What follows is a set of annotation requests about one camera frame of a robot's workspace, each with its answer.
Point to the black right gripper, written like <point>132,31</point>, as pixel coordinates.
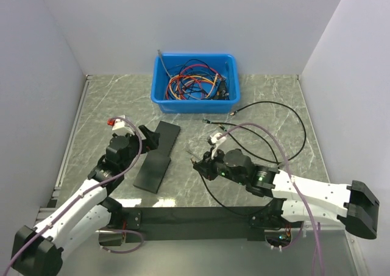
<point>206,166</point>

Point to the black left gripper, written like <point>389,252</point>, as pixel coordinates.
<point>152,141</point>

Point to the black network switch box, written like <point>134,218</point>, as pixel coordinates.
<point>152,172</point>

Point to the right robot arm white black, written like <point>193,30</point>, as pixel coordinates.
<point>296,199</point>

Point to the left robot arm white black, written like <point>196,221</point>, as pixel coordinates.
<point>42,249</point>

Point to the black flat box far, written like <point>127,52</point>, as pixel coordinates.
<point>168,135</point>

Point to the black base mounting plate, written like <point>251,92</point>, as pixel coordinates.
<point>193,223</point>

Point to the blue plastic bin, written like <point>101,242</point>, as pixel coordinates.
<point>195,83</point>

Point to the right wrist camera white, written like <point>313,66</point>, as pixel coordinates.
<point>216,139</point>

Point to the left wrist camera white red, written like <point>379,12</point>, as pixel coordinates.
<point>117,122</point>

